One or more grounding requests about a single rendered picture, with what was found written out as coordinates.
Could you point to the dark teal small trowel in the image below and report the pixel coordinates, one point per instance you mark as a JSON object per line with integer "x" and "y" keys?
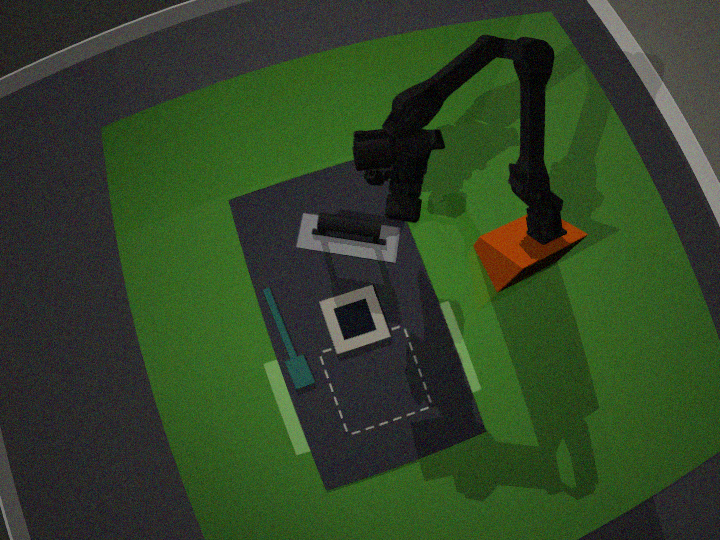
{"x": 296, "y": 365}

